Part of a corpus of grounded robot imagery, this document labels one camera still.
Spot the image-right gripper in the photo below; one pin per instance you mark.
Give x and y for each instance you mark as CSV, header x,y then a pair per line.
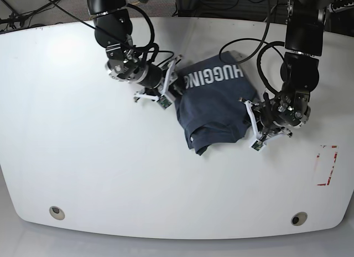
x,y
265,117

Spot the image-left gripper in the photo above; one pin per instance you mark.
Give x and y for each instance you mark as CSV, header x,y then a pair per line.
x,y
154,80

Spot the dark blue T-shirt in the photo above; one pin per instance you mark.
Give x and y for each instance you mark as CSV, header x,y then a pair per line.
x,y
210,111

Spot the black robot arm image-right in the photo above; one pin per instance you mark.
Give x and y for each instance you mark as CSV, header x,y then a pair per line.
x,y
299,71

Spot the red tape rectangle marking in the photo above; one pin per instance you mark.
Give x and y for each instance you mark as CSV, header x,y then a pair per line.
x,y
325,164

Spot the white power strip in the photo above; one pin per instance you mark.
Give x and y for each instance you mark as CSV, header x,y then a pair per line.
x,y
340,5

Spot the black tripod legs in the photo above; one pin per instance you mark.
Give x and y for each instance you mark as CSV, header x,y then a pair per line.
x,y
17,20

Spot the right table cable grommet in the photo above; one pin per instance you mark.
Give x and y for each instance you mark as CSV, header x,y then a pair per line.
x,y
299,219

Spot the table cable grommet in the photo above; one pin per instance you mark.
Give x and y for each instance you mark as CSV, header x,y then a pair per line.
x,y
299,219
57,213

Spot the left table cable grommet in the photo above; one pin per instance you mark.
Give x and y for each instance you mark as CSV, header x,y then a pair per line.
x,y
57,213

